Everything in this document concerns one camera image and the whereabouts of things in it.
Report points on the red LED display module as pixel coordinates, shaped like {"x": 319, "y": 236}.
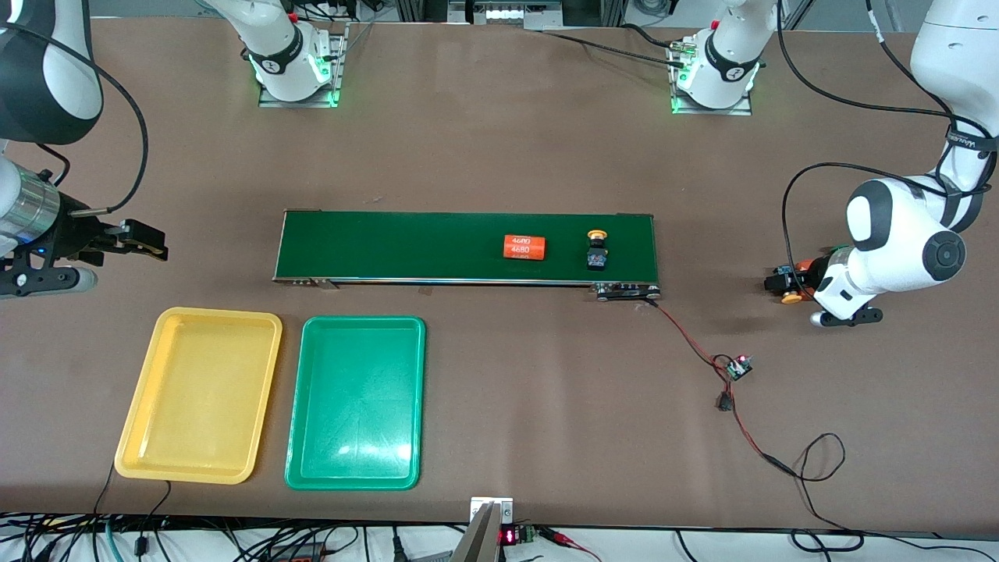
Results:
{"x": 509, "y": 536}

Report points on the small green circuit board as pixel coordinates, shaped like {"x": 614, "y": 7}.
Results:
{"x": 738, "y": 368}

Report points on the green plastic tray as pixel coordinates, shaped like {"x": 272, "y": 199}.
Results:
{"x": 355, "y": 402}

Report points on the metal frame with light strip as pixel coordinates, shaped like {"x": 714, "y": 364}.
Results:
{"x": 507, "y": 14}

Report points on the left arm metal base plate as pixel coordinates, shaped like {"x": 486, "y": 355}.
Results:
{"x": 710, "y": 111}

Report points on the green conveyor belt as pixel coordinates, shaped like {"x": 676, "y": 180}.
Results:
{"x": 468, "y": 257}

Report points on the orange cylinder white print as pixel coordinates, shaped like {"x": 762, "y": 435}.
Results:
{"x": 812, "y": 285}
{"x": 524, "y": 248}

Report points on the yellow plastic tray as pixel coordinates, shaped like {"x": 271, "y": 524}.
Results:
{"x": 199, "y": 390}

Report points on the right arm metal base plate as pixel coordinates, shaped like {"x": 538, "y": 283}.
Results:
{"x": 300, "y": 102}

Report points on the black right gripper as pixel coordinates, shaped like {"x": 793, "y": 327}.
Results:
{"x": 78, "y": 232}

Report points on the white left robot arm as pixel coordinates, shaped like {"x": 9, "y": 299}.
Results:
{"x": 897, "y": 226}

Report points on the aluminium camera bracket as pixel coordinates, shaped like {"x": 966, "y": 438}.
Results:
{"x": 490, "y": 511}

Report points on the red clip test lead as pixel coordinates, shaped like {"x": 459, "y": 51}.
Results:
{"x": 558, "y": 535}

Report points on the yellow push button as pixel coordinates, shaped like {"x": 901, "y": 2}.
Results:
{"x": 790, "y": 295}
{"x": 598, "y": 256}

